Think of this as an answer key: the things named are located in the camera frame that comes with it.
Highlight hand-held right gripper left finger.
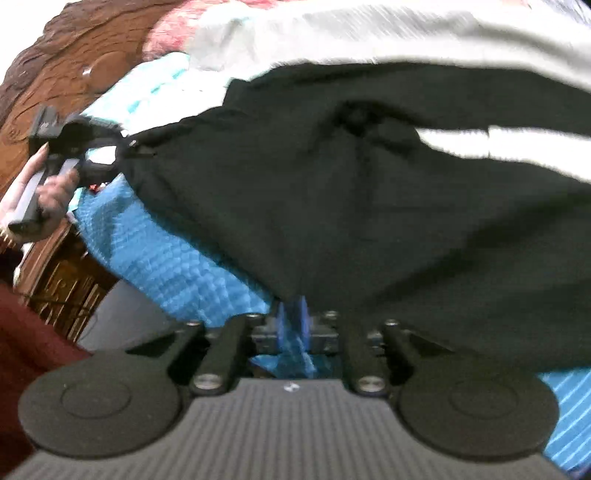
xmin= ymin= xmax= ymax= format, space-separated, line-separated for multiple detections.
xmin=124 ymin=300 xmax=297 ymax=398

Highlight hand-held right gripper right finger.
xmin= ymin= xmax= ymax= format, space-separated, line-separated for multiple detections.
xmin=295 ymin=295 xmax=462 ymax=398

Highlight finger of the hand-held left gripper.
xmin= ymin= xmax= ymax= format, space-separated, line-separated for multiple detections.
xmin=121 ymin=136 xmax=156 ymax=160

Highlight black pants with white stripes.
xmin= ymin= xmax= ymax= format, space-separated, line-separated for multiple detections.
xmin=121 ymin=62 xmax=591 ymax=376

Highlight person's left hand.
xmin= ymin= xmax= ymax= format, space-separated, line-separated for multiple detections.
xmin=0 ymin=142 xmax=81 ymax=243

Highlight teal lattice bedsheet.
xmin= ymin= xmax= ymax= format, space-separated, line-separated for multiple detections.
xmin=81 ymin=51 xmax=227 ymax=134

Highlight red floral quilt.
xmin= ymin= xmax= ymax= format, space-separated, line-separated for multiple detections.
xmin=141 ymin=0 xmax=259 ymax=63

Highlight printed striped bedspread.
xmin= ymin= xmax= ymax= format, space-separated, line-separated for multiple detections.
xmin=69 ymin=0 xmax=591 ymax=474

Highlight dark red cloth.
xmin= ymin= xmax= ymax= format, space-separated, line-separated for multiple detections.
xmin=0 ymin=281 xmax=93 ymax=476

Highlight carved wooden bed frame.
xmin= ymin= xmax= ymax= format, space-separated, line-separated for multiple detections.
xmin=0 ymin=0 xmax=185 ymax=344

